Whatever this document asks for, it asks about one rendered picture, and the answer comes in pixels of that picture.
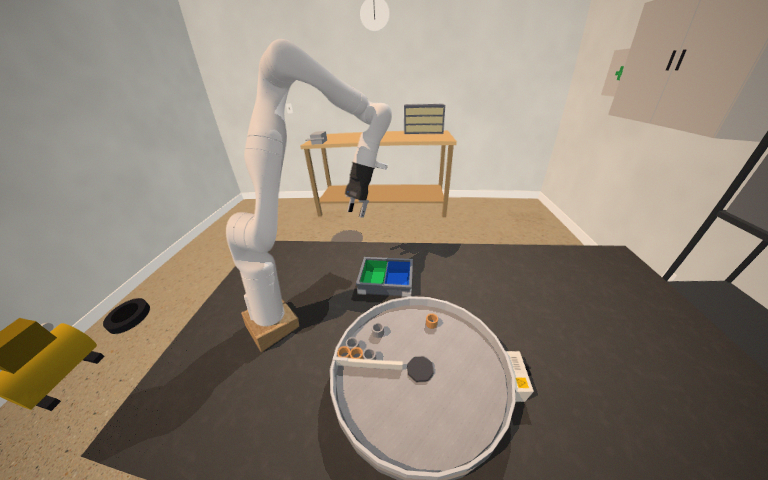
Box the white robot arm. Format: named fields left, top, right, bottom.
left=226, top=39, right=392, bottom=326

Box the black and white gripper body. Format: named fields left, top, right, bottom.
left=345, top=148, right=388, bottom=200

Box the grey two-compartment bin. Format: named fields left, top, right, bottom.
left=356, top=257, right=413, bottom=297

